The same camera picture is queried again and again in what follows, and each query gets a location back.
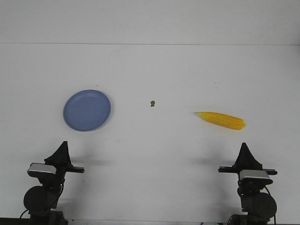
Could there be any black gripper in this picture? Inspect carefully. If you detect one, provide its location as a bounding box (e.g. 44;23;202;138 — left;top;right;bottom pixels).
44;141;85;178
218;142;278;175

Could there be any yellow corn cob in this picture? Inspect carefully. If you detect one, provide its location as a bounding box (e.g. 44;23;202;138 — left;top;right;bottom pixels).
196;112;246;130

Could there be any blue round plate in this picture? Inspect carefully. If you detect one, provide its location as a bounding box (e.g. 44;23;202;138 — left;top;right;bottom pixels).
63;90;112;132

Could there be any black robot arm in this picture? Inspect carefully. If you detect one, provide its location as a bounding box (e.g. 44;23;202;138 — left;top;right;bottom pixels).
23;141;85;225
218;143;278;225

